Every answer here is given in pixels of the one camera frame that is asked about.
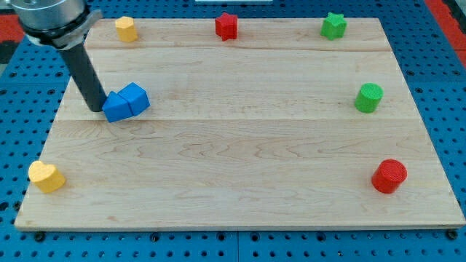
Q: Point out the red star block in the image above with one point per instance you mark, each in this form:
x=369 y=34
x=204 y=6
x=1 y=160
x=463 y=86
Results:
x=226 y=26

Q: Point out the green star block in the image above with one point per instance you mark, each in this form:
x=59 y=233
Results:
x=334 y=26

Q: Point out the light wooden board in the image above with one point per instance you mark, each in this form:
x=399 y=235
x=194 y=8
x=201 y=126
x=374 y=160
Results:
x=256 y=133

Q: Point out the blue cube block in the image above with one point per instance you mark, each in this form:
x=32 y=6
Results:
x=136 y=97

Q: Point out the blue triangular prism block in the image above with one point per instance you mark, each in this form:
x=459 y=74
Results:
x=116 y=108

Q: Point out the green cylinder block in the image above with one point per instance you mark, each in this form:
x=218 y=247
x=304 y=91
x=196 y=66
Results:
x=368 y=97

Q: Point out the yellow hexagon block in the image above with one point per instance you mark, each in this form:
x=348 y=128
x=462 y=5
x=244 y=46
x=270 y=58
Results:
x=126 y=30

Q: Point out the red cylinder block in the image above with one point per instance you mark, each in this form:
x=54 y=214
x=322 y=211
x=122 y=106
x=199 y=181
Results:
x=389 y=175

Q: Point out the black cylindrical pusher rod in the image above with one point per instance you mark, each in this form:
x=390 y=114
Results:
x=84 y=76

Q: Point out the yellow heart block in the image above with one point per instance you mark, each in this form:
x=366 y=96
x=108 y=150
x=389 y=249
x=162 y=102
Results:
x=46 y=177

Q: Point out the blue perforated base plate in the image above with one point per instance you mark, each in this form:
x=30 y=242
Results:
x=34 y=81

